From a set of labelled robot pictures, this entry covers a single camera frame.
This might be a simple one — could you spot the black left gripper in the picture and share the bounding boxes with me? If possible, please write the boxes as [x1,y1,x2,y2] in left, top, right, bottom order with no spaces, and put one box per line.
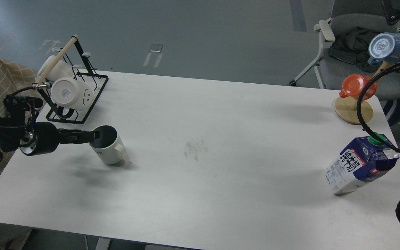
[20,122,99,156]

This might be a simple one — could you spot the white ribbed mug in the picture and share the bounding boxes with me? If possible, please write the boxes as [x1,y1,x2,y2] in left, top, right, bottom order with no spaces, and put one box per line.
[89,125,131,165]

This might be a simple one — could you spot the blue white milk carton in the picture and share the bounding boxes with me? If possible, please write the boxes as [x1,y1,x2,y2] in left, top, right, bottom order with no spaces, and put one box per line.
[323,133,400,195]

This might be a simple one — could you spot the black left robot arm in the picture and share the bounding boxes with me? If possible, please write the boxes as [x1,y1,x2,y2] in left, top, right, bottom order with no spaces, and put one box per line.
[0,91,100,163]

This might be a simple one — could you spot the white smiley mug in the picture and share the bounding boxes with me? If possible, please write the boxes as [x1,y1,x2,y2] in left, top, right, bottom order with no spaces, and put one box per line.
[51,77,95,111]

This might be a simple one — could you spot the white mug behind rack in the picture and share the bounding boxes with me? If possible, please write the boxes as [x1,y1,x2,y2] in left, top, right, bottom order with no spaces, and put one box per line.
[35,55,75,82]

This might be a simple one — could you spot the wooden mug tree stand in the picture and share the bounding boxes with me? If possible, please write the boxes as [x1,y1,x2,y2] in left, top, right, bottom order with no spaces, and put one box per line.
[335,62,400,126]

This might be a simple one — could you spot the orange mug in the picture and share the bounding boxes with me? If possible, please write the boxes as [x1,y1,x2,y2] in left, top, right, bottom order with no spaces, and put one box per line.
[339,73,377,101]

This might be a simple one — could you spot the dark green jacket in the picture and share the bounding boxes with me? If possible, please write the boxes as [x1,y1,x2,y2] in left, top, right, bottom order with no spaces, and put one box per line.
[329,27,380,73]

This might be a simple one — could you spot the grey office chair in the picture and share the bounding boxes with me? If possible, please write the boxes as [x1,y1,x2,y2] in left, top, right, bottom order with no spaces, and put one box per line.
[290,0,400,90]

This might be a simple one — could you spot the blue mug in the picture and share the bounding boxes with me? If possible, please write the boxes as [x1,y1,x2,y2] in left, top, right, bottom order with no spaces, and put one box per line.
[368,33,400,65]

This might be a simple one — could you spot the black wire cup rack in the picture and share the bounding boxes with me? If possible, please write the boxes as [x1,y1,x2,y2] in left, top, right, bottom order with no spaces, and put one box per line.
[32,35,109,124]

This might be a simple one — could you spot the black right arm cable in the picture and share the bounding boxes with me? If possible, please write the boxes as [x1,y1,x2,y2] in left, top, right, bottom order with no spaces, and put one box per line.
[356,64,400,164]

